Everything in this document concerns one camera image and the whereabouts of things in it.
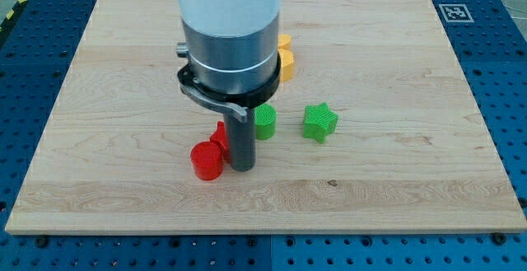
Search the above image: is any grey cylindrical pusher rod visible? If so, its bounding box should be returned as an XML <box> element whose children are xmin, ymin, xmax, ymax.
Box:
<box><xmin>224</xmin><ymin>109</ymin><xmax>256</xmax><ymax>172</ymax></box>

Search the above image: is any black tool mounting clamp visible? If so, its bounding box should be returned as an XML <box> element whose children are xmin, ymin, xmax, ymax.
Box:
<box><xmin>177</xmin><ymin>55</ymin><xmax>281</xmax><ymax>123</ymax></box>

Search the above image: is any red star block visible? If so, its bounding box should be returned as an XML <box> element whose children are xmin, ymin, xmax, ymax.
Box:
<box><xmin>209</xmin><ymin>121</ymin><xmax>231</xmax><ymax>164</ymax></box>

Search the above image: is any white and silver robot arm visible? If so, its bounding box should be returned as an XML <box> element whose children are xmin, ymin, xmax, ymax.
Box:
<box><xmin>176</xmin><ymin>0</ymin><xmax>281</xmax><ymax>171</ymax></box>

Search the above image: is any yellow block behind arm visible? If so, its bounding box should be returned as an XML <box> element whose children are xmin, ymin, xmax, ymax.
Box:
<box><xmin>277</xmin><ymin>34</ymin><xmax>292</xmax><ymax>50</ymax></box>

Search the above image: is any green star block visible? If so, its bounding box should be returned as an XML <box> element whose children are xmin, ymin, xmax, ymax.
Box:
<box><xmin>302</xmin><ymin>102</ymin><xmax>338</xmax><ymax>144</ymax></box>

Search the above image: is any green cylinder block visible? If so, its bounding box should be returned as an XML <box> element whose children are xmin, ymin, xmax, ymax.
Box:
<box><xmin>254</xmin><ymin>104</ymin><xmax>277</xmax><ymax>140</ymax></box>

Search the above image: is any red cylinder block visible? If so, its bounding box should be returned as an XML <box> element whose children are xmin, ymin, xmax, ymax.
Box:
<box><xmin>190</xmin><ymin>142</ymin><xmax>223</xmax><ymax>181</ymax></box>

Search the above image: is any yellow hexagon block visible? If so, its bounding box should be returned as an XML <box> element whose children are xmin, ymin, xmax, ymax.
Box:
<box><xmin>278</xmin><ymin>49</ymin><xmax>295</xmax><ymax>82</ymax></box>

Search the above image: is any wooden board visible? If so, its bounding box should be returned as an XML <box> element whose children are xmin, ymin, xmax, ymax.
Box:
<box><xmin>6</xmin><ymin>0</ymin><xmax>526</xmax><ymax>236</ymax></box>

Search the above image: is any white fiducial marker tag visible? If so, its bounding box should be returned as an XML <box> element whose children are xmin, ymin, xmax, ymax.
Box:
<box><xmin>439</xmin><ymin>3</ymin><xmax>473</xmax><ymax>23</ymax></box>

